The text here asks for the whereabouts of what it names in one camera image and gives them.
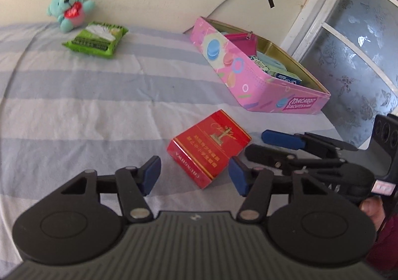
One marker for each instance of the pink glossy pouch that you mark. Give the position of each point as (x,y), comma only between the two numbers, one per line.
(242,43)

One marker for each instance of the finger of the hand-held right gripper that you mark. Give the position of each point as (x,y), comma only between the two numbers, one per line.
(279,138)
(261,152)

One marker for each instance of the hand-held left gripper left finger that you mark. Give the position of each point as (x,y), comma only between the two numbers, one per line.
(152,174)

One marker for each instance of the pink biscuit tin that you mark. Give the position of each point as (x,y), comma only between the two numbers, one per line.
(248,87)

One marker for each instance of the person's right hand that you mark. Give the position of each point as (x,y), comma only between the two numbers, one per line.
(371,210)

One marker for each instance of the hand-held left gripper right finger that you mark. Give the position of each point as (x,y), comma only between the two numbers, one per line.
(238,177)

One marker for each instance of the teal teddy bear plush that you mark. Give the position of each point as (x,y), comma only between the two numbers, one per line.
(67,3)

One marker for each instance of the large green medicine box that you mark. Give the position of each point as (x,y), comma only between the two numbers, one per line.
(259,64)

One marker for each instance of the green wet wipes packet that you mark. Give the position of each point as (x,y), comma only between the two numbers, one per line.
(96,40)

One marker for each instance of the teal zipper pouch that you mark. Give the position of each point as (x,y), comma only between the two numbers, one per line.
(272,61)

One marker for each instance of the white blue box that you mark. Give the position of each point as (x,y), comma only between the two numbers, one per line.
(287,78)

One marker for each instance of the white window frame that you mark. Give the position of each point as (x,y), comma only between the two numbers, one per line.
(314,19)

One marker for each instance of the striped bed sheet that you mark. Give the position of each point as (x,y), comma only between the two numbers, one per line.
(93,106)

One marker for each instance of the person's right forearm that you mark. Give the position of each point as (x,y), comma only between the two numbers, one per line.
(388,245)

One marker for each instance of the red cigarette box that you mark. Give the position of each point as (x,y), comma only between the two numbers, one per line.
(205,149)

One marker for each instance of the frosted patterned window glass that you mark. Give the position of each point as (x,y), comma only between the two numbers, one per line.
(357,81)

